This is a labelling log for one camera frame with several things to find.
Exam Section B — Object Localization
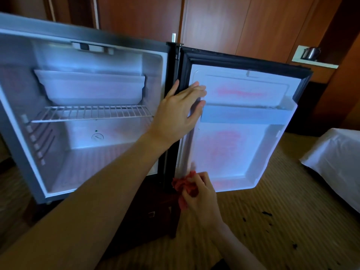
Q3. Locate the silver mini fridge body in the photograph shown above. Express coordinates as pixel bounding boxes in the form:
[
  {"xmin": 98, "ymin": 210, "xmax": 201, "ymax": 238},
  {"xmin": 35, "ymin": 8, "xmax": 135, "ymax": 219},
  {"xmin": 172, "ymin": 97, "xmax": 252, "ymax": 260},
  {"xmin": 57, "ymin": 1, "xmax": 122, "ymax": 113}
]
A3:
[{"xmin": 0, "ymin": 12, "xmax": 181, "ymax": 206}]

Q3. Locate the dark wooden fridge stand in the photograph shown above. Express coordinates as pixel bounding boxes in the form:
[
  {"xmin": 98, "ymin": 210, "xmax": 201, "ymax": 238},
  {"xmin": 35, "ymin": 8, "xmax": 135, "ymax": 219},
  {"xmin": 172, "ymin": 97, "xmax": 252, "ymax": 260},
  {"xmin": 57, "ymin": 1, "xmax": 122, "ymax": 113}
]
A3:
[{"xmin": 105, "ymin": 177, "xmax": 182, "ymax": 260}]

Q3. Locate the red cleaning cloth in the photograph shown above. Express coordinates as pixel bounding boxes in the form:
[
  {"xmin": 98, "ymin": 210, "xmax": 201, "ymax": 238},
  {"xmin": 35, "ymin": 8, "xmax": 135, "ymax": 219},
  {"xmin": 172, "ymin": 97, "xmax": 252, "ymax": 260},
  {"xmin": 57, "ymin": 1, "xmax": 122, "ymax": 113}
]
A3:
[{"xmin": 172, "ymin": 170, "xmax": 199, "ymax": 210}]

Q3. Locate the person's right forearm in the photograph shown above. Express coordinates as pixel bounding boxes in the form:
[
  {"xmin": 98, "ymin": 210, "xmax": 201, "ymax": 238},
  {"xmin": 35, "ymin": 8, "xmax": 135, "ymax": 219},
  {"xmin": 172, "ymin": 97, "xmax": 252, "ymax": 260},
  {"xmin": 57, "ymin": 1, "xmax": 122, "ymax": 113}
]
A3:
[{"xmin": 208, "ymin": 222, "xmax": 268, "ymax": 270}]

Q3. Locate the white door shelf rail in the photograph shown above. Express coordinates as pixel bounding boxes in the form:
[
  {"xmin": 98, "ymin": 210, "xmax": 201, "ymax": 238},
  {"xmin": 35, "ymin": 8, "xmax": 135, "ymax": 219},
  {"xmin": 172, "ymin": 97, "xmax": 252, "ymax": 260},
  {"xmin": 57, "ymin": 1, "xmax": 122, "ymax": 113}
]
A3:
[{"xmin": 200, "ymin": 95, "xmax": 299, "ymax": 126}]

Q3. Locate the person's left hand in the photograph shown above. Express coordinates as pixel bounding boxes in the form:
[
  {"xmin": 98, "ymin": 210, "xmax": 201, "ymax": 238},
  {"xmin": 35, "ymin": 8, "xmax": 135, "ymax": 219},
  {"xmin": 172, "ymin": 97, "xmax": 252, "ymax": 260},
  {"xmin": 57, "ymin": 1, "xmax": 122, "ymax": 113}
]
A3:
[{"xmin": 146, "ymin": 79, "xmax": 208, "ymax": 146}]

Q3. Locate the person's left forearm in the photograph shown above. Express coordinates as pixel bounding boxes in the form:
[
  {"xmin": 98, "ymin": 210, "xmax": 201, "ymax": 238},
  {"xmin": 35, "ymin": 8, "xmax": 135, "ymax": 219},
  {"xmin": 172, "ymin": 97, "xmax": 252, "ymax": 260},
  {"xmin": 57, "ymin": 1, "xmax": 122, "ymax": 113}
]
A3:
[{"xmin": 0, "ymin": 133, "xmax": 175, "ymax": 270}]

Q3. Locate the mini fridge door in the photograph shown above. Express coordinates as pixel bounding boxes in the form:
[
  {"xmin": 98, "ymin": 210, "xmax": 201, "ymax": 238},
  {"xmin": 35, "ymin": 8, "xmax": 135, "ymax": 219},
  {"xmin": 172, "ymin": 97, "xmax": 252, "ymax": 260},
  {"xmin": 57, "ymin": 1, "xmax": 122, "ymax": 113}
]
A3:
[{"xmin": 174, "ymin": 46, "xmax": 314, "ymax": 193}]

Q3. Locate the white wire fridge shelf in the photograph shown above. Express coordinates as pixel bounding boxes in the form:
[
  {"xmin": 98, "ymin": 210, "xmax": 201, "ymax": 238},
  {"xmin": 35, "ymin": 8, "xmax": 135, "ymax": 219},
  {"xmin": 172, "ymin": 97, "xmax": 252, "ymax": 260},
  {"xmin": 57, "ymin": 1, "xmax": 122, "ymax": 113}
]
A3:
[{"xmin": 30, "ymin": 105, "xmax": 154, "ymax": 123}]

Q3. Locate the brown wooden wardrobe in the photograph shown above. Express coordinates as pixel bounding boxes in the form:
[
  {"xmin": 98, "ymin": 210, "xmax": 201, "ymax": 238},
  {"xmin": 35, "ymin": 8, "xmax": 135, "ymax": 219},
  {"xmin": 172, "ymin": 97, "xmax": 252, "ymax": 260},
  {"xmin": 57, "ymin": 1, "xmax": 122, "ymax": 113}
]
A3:
[{"xmin": 42, "ymin": 0, "xmax": 345, "ymax": 85}]

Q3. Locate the steel kettle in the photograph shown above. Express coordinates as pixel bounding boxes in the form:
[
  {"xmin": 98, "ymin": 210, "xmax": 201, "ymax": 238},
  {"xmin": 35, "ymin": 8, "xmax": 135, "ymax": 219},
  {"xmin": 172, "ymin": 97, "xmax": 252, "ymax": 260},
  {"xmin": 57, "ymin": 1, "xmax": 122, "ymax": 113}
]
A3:
[{"xmin": 302, "ymin": 47, "xmax": 321, "ymax": 61}]

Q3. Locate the white fridge light housing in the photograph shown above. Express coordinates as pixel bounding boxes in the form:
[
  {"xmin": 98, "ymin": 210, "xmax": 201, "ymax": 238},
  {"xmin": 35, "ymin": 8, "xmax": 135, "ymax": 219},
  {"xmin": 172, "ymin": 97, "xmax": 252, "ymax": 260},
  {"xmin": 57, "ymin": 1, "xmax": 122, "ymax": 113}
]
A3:
[{"xmin": 71, "ymin": 41, "xmax": 115, "ymax": 55}]

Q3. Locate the white freezer drip tray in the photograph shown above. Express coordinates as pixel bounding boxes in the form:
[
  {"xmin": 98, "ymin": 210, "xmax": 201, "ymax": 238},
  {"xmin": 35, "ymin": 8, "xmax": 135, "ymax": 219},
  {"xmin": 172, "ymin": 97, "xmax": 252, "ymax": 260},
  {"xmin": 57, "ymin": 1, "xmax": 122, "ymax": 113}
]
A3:
[{"xmin": 34, "ymin": 69, "xmax": 146, "ymax": 106}]

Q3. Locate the white wall shelf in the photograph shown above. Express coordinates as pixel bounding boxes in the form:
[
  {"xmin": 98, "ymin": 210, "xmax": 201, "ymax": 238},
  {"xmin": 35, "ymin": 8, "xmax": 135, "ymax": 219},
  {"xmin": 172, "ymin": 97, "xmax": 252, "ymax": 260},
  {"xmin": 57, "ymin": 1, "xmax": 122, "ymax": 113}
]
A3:
[{"xmin": 291, "ymin": 45, "xmax": 339, "ymax": 69}]

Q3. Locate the person's right hand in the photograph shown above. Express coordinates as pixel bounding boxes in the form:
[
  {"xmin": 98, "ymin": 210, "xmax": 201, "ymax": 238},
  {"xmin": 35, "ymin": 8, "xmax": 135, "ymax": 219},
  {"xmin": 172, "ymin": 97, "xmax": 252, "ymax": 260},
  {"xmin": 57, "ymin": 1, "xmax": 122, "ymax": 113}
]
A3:
[{"xmin": 181, "ymin": 171, "xmax": 226, "ymax": 231}]

